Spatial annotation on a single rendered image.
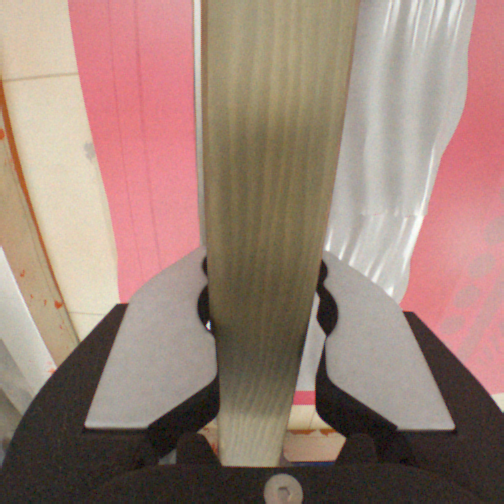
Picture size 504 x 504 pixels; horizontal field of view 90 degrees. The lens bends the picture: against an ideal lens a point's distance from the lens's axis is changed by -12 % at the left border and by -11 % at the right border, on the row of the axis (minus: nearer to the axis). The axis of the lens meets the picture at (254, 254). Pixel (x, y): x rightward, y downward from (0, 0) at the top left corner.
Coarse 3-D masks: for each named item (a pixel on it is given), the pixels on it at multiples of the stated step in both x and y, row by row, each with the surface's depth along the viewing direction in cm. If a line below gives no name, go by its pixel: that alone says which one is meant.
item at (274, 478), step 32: (192, 448) 5; (352, 448) 5; (128, 480) 4; (160, 480) 4; (192, 480) 4; (224, 480) 4; (256, 480) 4; (288, 480) 4; (320, 480) 4; (352, 480) 4; (384, 480) 4; (416, 480) 4; (448, 480) 4
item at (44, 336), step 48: (0, 96) 13; (0, 144) 14; (0, 192) 14; (0, 240) 14; (0, 288) 16; (48, 288) 19; (0, 336) 18; (48, 336) 19; (288, 432) 29; (336, 432) 29
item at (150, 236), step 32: (128, 224) 18; (160, 224) 18; (192, 224) 18; (448, 224) 18; (480, 224) 18; (128, 256) 19; (160, 256) 19; (416, 256) 19; (448, 256) 19; (128, 288) 20; (416, 288) 20; (448, 288) 20
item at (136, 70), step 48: (96, 0) 12; (144, 0) 12; (480, 0) 11; (96, 48) 13; (144, 48) 13; (192, 48) 13; (480, 48) 13; (96, 96) 14; (144, 96) 14; (192, 96) 14; (480, 96) 14; (96, 144) 15; (144, 144) 15; (192, 144) 15; (480, 144) 15; (144, 192) 17; (192, 192) 17; (432, 192) 17; (480, 192) 16
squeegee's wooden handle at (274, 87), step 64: (256, 0) 4; (320, 0) 4; (256, 64) 5; (320, 64) 5; (256, 128) 5; (320, 128) 5; (256, 192) 6; (320, 192) 6; (256, 256) 7; (320, 256) 7; (256, 320) 8; (256, 384) 9; (256, 448) 11
